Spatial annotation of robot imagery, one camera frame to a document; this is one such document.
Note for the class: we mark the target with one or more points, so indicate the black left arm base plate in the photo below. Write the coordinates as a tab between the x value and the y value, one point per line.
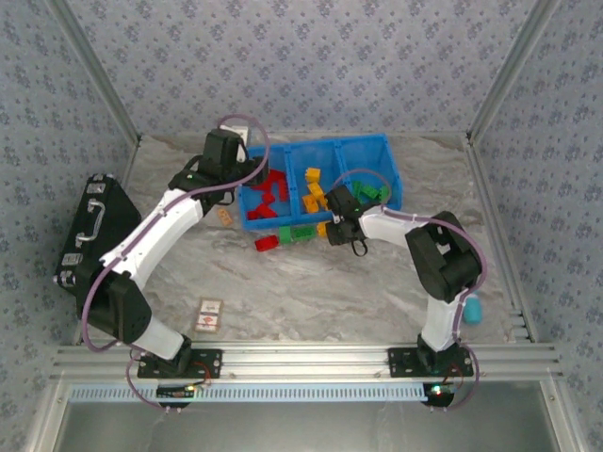
207	362

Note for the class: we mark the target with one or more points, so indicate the small orange wooden block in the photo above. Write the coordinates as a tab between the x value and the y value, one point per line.
224	216

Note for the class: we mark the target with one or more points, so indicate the small red-white card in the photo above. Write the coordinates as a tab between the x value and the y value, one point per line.
208	315

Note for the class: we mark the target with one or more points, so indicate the black hard carrying case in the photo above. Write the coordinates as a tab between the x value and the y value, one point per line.
108	207

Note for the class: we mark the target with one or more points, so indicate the small circuit board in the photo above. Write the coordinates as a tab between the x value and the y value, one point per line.
440	391
176	391

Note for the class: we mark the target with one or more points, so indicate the green lego brick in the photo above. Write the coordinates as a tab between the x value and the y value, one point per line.
385	193
304	232
284	234
358	188
370	191

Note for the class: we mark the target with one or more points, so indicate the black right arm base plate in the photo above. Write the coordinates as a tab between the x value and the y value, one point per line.
400	362

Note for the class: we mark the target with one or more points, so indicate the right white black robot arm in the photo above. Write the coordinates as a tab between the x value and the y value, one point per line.
438	263

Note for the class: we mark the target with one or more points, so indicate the aluminium frame post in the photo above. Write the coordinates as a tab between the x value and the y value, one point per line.
513	70
560	419
94	70
47	419

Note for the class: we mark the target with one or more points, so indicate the small red lego brick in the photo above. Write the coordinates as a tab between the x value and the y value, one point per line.
269	198

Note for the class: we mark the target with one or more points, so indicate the light blue plastic tool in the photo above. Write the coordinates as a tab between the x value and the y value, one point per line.
472	308

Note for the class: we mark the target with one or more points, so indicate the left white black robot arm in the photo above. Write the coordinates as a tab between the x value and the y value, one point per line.
151	235

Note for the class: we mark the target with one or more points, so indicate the aluminium side rail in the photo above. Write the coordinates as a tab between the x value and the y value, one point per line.
134	155
492	212

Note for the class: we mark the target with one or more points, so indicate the aluminium mounting rail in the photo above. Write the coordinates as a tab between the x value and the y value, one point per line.
301	362

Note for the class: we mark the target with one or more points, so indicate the yellow lego brick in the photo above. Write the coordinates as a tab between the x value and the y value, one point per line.
322	229
312	174
309	203
322	201
314	189

